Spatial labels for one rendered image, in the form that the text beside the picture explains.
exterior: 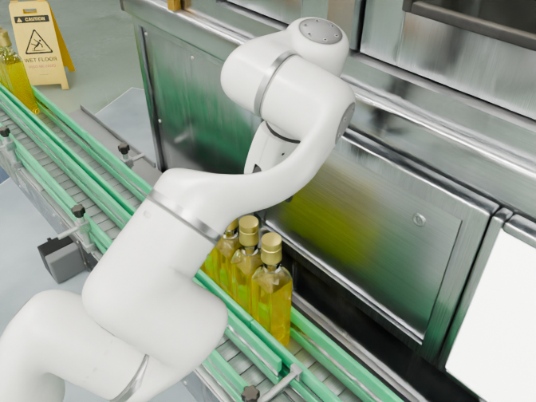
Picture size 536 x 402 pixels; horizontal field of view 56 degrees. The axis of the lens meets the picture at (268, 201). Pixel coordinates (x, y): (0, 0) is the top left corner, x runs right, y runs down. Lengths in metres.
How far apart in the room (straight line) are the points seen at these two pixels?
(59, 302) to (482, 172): 0.51
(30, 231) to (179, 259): 1.15
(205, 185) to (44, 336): 0.22
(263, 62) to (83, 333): 0.33
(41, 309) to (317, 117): 0.34
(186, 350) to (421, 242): 0.42
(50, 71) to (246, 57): 3.64
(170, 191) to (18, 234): 1.15
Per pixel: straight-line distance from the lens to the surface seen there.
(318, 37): 0.57
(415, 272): 0.83
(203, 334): 0.50
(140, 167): 1.51
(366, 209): 0.82
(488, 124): 0.67
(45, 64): 4.12
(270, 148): 0.64
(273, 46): 0.53
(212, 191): 0.47
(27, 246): 1.55
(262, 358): 0.96
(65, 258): 1.36
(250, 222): 0.85
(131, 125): 1.99
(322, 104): 0.49
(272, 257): 0.83
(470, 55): 0.68
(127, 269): 0.47
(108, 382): 0.59
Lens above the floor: 1.73
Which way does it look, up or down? 39 degrees down
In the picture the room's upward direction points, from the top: straight up
